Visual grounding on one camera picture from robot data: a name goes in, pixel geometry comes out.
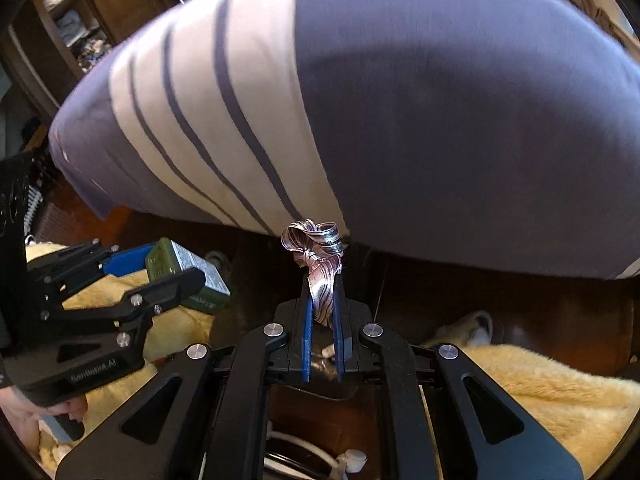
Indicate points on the purple white striped bedspread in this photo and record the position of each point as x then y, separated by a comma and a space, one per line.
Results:
400, 110

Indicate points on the white radiator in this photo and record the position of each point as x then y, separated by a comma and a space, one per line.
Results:
35, 205

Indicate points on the white shoe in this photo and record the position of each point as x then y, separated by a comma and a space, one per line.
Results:
475, 327

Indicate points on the person's left hand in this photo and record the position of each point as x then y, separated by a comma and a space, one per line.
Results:
20, 407

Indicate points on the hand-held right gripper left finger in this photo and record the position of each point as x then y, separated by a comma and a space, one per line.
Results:
307, 340

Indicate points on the striped shiny ribbon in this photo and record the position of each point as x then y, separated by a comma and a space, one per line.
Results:
320, 270

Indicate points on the green cardboard box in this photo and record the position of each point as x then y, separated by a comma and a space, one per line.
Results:
165, 260

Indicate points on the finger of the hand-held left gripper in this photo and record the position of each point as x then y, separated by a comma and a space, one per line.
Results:
170, 290
125, 262

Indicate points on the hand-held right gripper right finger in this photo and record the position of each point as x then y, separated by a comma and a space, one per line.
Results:
342, 340

